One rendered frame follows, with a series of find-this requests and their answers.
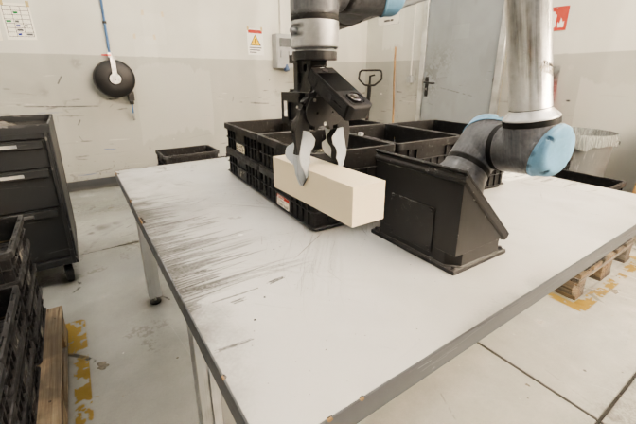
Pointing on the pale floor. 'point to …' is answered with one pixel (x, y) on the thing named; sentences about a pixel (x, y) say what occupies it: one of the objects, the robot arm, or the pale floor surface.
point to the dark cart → (38, 190)
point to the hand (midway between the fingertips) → (322, 176)
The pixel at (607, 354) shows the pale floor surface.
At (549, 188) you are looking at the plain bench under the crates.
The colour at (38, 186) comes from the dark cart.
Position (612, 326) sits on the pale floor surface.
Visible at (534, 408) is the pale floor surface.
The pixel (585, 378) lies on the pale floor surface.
